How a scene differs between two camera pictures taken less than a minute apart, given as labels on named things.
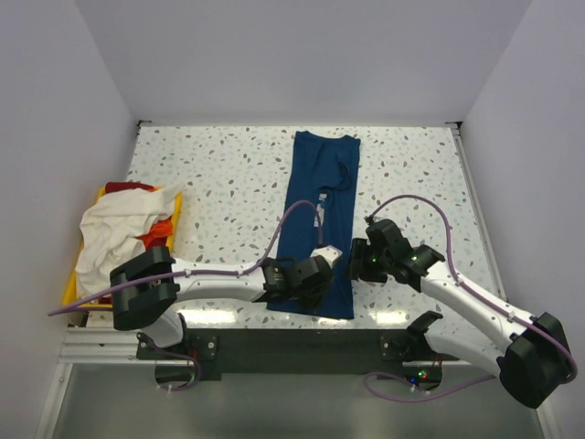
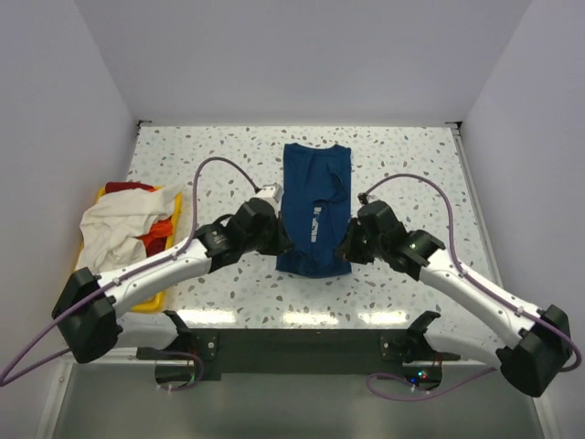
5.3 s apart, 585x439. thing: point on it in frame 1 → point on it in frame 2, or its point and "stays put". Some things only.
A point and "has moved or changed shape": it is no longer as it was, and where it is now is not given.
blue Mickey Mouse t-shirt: (324, 169) has moved or changed shape
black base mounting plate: (210, 352) stays put
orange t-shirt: (158, 233) stays put
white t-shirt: (110, 228) stays put
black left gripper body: (312, 298) → (270, 241)
